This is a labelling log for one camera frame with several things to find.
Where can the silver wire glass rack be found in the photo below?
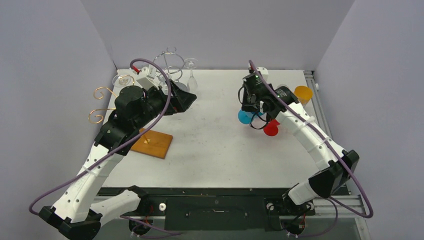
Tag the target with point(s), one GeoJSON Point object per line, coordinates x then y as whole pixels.
{"type": "Point", "coordinates": [172, 64]}

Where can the orange cup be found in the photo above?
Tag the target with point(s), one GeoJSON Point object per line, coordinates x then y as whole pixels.
{"type": "Point", "coordinates": [304, 94]}

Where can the wooden rack base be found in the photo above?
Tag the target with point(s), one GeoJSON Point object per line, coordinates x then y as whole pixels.
{"type": "Point", "coordinates": [153, 143]}

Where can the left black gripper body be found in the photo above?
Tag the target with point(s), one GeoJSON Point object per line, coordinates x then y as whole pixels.
{"type": "Point", "coordinates": [160, 101]}

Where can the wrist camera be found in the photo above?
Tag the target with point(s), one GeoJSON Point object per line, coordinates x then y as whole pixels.
{"type": "Point", "coordinates": [262, 70]}
{"type": "Point", "coordinates": [145, 77]}

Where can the aluminium table rail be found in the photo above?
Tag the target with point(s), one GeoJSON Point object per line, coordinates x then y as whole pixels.
{"type": "Point", "coordinates": [335, 164]}

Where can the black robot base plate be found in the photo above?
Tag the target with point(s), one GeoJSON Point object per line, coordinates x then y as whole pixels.
{"type": "Point", "coordinates": [218, 209]}

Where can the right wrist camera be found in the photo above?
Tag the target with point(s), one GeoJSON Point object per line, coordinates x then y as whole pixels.
{"type": "Point", "coordinates": [262, 70]}

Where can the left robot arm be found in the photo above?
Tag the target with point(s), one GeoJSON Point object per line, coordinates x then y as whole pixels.
{"type": "Point", "coordinates": [75, 214]}

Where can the blue wine glass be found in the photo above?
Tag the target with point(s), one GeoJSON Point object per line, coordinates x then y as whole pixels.
{"type": "Point", "coordinates": [246, 117]}

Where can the clear glass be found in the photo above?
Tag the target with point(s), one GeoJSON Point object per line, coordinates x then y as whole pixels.
{"type": "Point", "coordinates": [123, 80]}

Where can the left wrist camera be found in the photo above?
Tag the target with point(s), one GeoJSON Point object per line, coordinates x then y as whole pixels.
{"type": "Point", "coordinates": [145, 77]}

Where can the red wine glass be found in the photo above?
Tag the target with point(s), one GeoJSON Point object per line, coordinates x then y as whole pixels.
{"type": "Point", "coordinates": [272, 128]}

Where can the clear champagne flute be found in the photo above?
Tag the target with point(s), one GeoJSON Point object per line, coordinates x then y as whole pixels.
{"type": "Point", "coordinates": [191, 64]}

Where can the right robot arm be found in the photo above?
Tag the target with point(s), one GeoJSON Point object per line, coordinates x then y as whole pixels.
{"type": "Point", "coordinates": [280, 104]}

